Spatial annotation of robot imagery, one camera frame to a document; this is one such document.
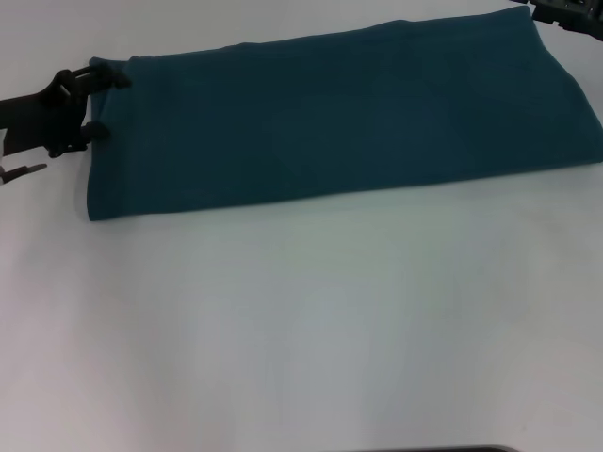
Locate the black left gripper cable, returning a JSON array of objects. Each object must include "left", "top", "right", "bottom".
[{"left": 0, "top": 162, "right": 48, "bottom": 186}]

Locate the dark curved robot chest edge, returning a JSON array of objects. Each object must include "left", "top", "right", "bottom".
[{"left": 414, "top": 444, "right": 515, "bottom": 452}]

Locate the teal t-shirt with beige print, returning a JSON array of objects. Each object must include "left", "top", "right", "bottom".
[{"left": 86, "top": 4, "right": 603, "bottom": 224}]

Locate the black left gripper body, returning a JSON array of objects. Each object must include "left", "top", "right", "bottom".
[{"left": 0, "top": 69, "right": 95, "bottom": 159}]

